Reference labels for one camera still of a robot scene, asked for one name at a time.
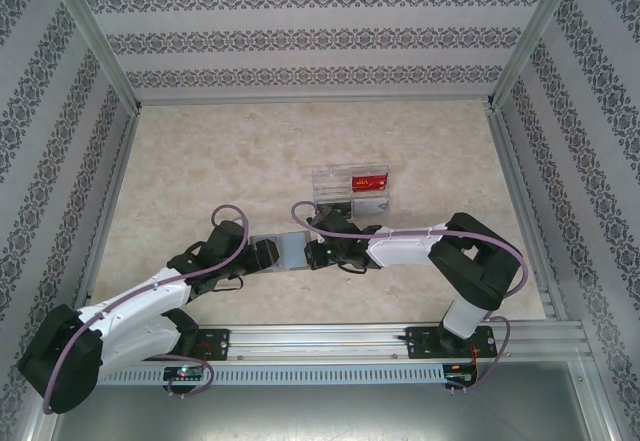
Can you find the grey card holder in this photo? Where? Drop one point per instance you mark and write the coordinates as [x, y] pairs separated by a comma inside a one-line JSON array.
[[295, 251]]

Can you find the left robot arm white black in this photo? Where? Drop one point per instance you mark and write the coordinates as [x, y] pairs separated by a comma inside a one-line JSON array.
[[140, 297]]

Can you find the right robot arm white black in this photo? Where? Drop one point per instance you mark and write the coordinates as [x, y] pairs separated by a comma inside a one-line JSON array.
[[470, 271]]

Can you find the white silver card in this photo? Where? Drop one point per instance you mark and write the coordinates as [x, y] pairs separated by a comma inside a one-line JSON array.
[[372, 207]]

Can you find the clear acrylic card box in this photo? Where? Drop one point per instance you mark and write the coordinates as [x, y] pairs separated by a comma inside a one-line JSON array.
[[330, 181]]

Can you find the red VIP card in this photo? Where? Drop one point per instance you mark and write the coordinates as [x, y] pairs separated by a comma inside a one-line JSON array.
[[370, 183]]

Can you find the small circuit board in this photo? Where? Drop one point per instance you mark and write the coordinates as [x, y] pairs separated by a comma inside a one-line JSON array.
[[460, 376], [184, 373]]

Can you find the grey metal sheet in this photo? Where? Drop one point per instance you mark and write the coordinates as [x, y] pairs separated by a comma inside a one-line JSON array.
[[320, 411]]

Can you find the aluminium mounting rail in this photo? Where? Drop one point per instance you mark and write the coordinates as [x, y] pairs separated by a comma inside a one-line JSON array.
[[310, 341]]

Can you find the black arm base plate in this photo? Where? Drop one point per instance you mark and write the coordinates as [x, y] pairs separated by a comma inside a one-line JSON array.
[[420, 343], [220, 343]]

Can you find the aluminium side rail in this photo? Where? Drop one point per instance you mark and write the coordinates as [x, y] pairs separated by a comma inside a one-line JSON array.
[[515, 181], [111, 201]]

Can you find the aluminium frame post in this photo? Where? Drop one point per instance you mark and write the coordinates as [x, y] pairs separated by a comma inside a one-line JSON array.
[[535, 31], [95, 31]]

